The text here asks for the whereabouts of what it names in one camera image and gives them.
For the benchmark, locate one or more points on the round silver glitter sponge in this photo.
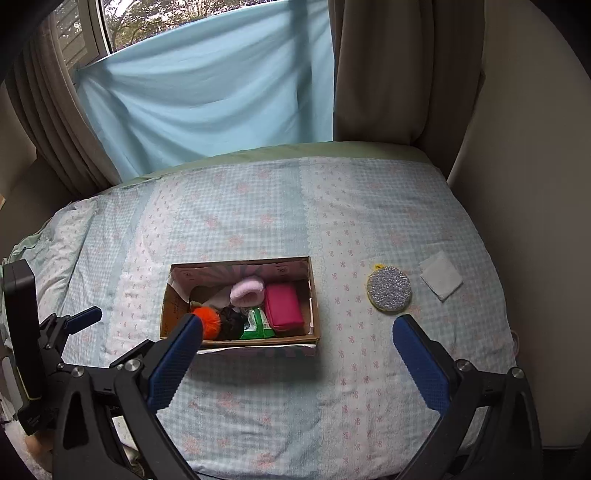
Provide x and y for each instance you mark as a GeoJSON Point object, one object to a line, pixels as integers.
{"type": "Point", "coordinates": [389, 288]}

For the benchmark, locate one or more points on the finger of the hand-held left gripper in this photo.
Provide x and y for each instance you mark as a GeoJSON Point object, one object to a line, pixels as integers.
{"type": "Point", "coordinates": [83, 318]}
{"type": "Point", "coordinates": [64, 365]}

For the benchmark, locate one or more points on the crumpled pale green quilt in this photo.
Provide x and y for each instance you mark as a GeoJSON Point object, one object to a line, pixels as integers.
{"type": "Point", "coordinates": [27, 242]}

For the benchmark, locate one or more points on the white square cotton pad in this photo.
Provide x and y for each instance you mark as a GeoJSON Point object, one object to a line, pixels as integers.
{"type": "Point", "coordinates": [441, 276]}

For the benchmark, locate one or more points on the green tissue packet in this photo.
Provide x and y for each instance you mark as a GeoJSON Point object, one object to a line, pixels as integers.
{"type": "Point", "coordinates": [258, 325]}

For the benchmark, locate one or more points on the patterned light blue bedspread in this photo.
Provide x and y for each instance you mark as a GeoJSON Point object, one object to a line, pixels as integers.
{"type": "Point", "coordinates": [277, 221]}

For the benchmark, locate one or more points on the black scrunchie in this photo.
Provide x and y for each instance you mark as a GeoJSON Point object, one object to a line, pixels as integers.
{"type": "Point", "coordinates": [232, 323]}

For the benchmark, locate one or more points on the magenta zip pouch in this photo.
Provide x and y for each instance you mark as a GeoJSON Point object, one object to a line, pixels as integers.
{"type": "Point", "coordinates": [282, 307]}

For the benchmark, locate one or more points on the brown curtain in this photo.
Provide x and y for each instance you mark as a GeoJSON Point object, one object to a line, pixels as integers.
{"type": "Point", "coordinates": [392, 69]}
{"type": "Point", "coordinates": [55, 106]}

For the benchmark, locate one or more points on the pink fluffy puff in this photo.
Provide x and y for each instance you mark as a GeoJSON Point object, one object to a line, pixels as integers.
{"type": "Point", "coordinates": [247, 290]}

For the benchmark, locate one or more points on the light blue hanging cloth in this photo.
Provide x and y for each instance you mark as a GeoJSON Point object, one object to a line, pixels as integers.
{"type": "Point", "coordinates": [207, 83]}

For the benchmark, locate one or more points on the cardboard box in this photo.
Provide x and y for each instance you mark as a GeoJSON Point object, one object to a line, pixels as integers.
{"type": "Point", "coordinates": [175, 314]}

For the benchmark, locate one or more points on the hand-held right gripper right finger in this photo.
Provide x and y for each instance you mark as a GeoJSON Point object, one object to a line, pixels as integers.
{"type": "Point", "coordinates": [422, 364]}

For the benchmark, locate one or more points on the orange pom-pom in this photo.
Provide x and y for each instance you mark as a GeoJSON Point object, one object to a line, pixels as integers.
{"type": "Point", "coordinates": [207, 317]}

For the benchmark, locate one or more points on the green bed sheet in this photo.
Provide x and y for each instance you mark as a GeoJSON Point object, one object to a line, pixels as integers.
{"type": "Point", "coordinates": [277, 152]}

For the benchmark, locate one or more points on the window with white frame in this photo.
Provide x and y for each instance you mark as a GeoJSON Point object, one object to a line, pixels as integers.
{"type": "Point", "coordinates": [138, 23]}

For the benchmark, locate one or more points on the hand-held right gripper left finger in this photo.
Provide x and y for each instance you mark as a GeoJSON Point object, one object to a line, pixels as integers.
{"type": "Point", "coordinates": [178, 360]}

